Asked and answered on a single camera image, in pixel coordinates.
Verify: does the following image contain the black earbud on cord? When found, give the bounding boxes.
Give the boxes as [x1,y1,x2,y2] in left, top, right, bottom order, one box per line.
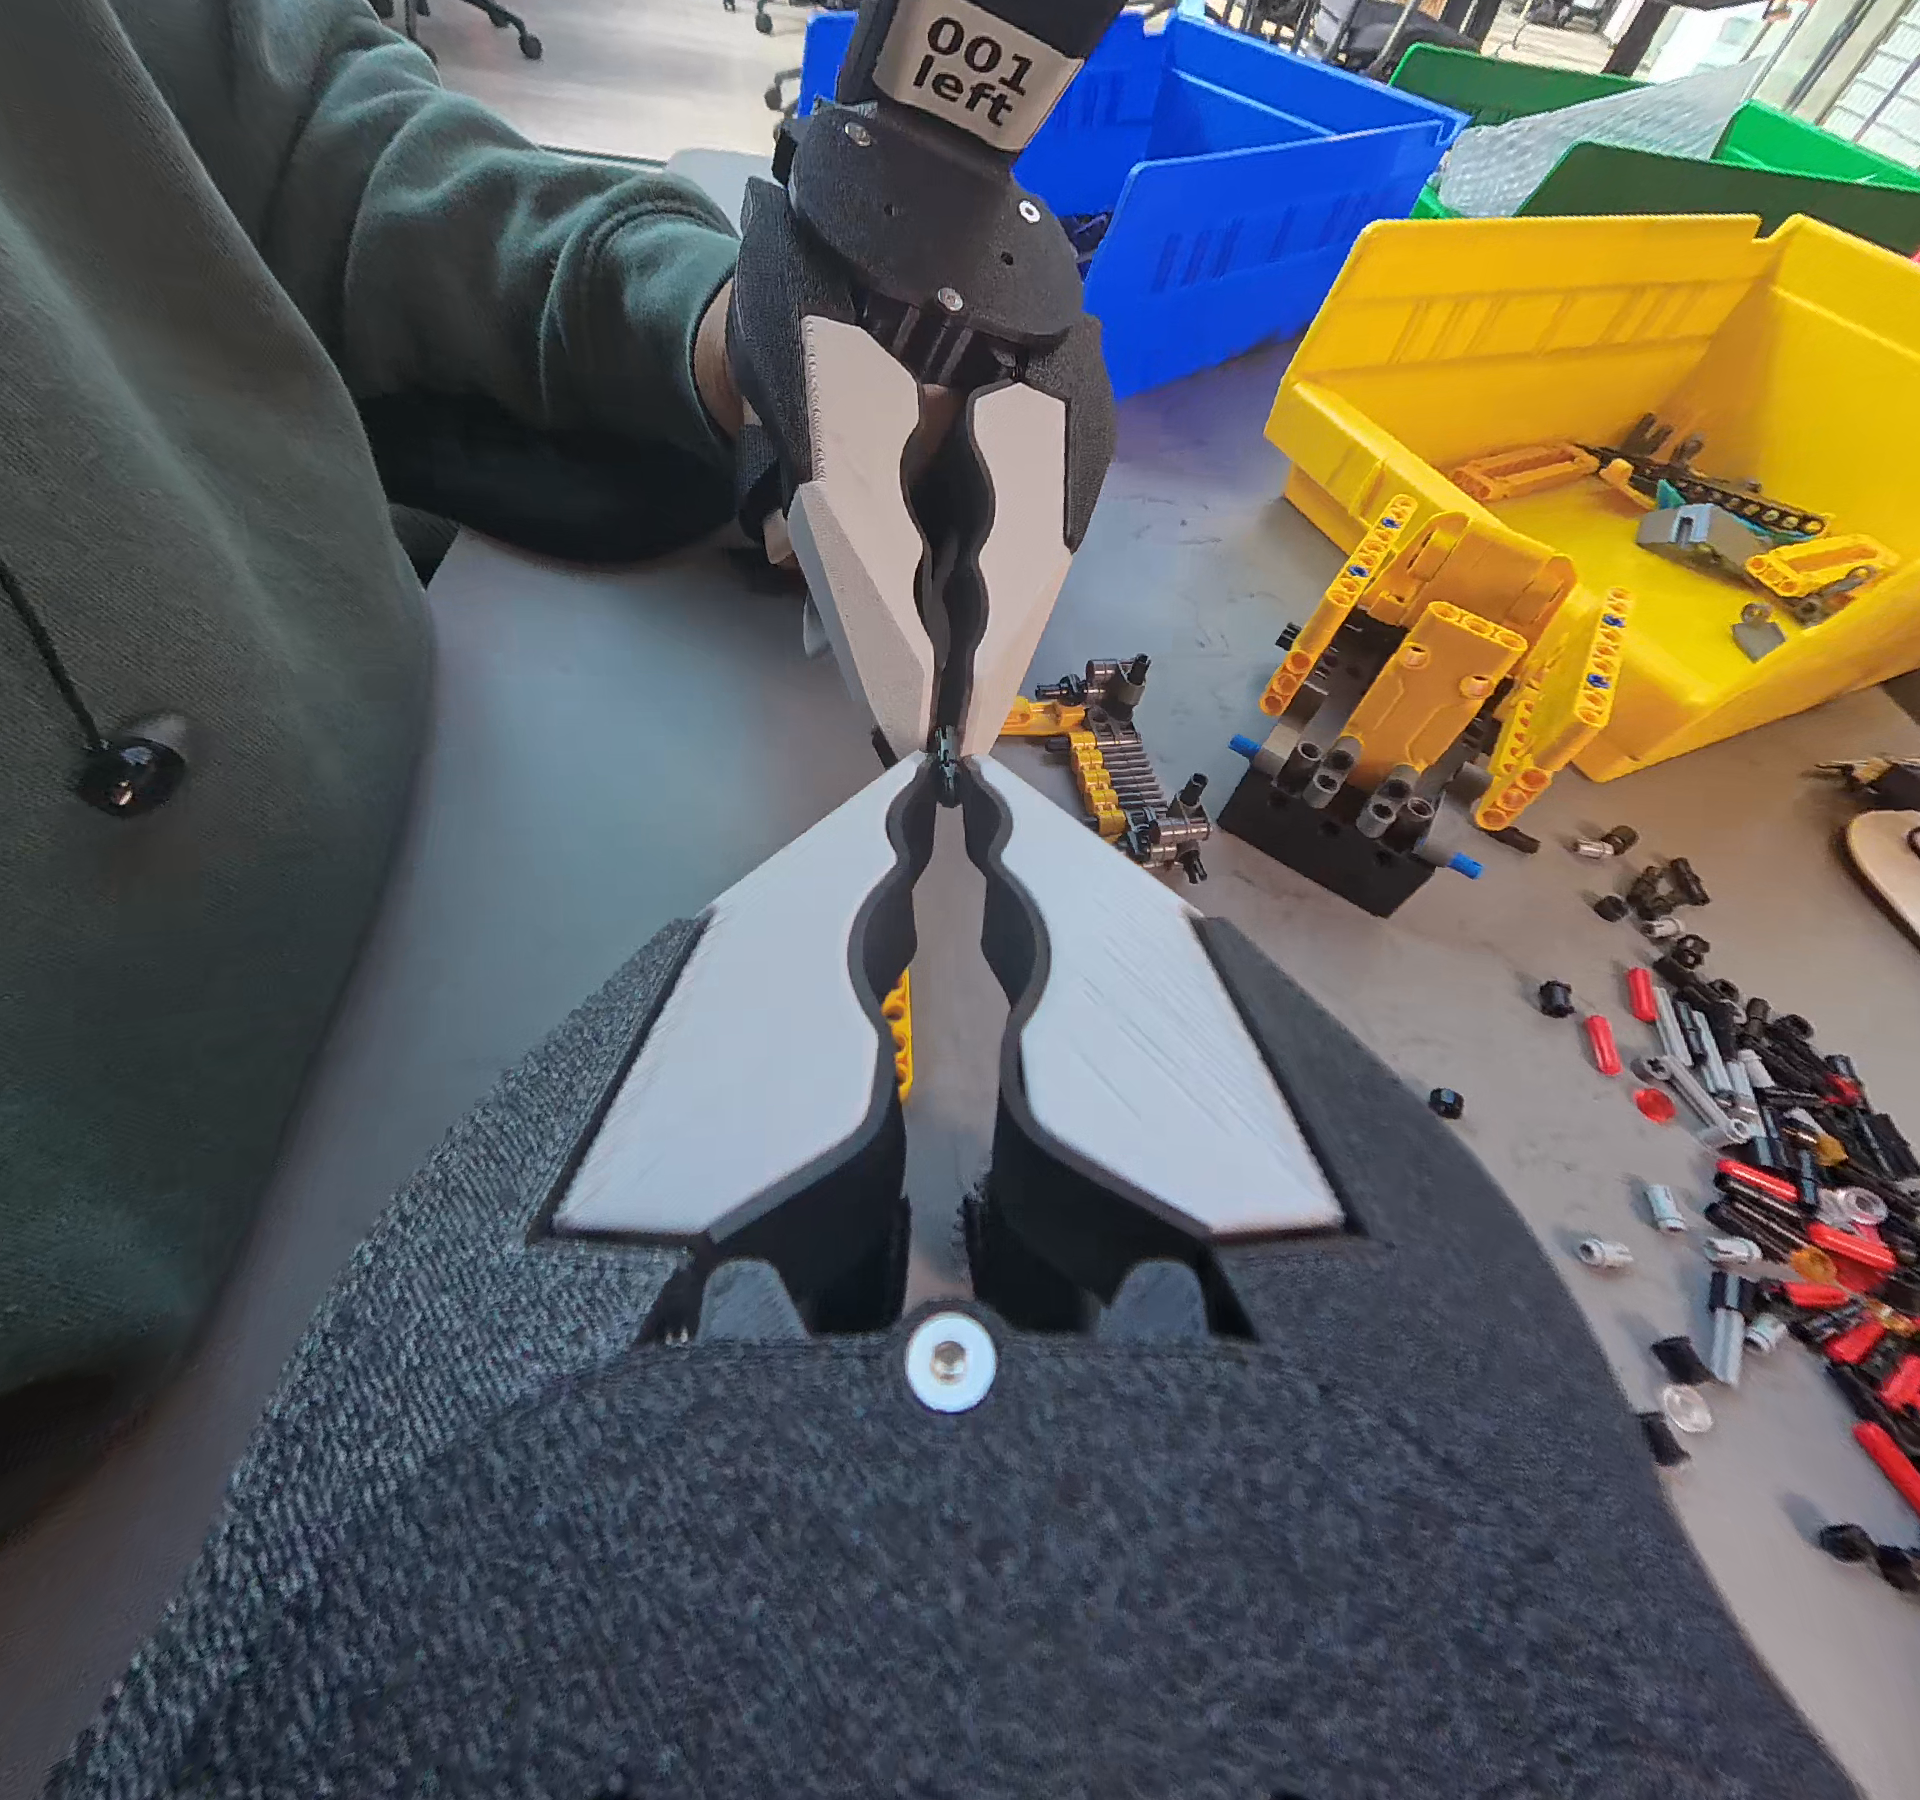
[0,555,194,819]

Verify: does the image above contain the yellow plastic bin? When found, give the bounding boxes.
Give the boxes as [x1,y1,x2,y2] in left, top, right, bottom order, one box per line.
[1263,211,1920,786]

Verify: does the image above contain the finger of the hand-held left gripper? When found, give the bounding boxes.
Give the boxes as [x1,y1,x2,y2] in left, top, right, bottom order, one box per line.
[958,382,1077,759]
[791,312,941,759]

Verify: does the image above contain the blue plastic bin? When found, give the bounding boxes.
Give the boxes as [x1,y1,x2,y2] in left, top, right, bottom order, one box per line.
[801,7,1471,399]

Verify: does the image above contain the yellow black lego robot model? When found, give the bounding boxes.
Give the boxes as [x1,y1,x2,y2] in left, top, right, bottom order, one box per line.
[1217,492,1634,921]

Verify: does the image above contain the person's green sweater torso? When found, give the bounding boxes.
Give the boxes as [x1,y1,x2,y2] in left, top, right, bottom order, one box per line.
[0,0,437,1532]

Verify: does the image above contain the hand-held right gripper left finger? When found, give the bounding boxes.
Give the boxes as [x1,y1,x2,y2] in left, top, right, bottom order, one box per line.
[552,755,933,1299]

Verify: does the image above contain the loose black yellow lego parts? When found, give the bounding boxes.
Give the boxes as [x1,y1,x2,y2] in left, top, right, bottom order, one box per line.
[1446,411,1904,660]

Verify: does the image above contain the bubble wrap sheet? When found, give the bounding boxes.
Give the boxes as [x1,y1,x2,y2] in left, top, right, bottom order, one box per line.
[1440,56,1773,219]

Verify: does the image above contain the pile of small lego pins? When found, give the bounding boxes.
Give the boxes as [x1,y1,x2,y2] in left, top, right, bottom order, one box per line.
[1426,821,1920,1598]

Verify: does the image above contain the yellow lego blade with connector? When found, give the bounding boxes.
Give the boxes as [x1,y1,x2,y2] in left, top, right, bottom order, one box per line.
[998,652,1154,744]

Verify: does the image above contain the grey grille yellow lego assembly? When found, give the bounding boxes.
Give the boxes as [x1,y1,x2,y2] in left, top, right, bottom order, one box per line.
[1068,720,1217,883]

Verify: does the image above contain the white book stand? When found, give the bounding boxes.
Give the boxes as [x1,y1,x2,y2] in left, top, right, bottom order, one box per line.
[1844,811,1920,939]

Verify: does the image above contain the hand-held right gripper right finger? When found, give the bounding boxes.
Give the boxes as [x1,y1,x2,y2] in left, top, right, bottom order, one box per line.
[964,755,1346,1299]

